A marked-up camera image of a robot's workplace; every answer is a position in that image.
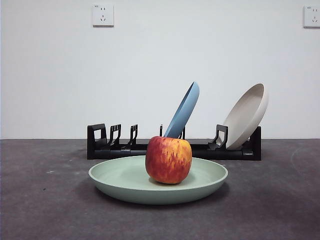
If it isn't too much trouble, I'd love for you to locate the black plate rack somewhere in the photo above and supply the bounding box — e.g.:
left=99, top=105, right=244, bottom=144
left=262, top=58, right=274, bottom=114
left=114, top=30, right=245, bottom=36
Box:
left=86, top=123, right=262, bottom=161

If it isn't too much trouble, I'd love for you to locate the cream white plate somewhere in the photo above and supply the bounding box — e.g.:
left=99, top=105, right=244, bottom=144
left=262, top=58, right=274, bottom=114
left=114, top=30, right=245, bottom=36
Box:
left=221, top=82, right=270, bottom=151

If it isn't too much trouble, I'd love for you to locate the white wall socket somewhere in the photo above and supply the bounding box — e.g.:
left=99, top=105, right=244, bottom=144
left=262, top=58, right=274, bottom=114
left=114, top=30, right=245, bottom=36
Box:
left=303, top=5, right=320, bottom=29
left=92, top=4, right=115, bottom=28

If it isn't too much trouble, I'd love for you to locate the blue plate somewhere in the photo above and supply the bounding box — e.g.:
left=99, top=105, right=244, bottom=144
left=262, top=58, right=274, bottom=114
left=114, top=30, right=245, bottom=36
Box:
left=162, top=80, right=200, bottom=139

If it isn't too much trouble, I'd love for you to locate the red yellow apple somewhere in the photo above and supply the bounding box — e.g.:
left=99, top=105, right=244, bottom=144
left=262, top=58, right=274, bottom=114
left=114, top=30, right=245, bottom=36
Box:
left=145, top=135, right=193, bottom=185

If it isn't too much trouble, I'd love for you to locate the green plate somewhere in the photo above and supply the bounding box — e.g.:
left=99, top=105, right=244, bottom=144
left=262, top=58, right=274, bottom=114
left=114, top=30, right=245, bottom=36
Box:
left=88, top=154, right=229, bottom=205

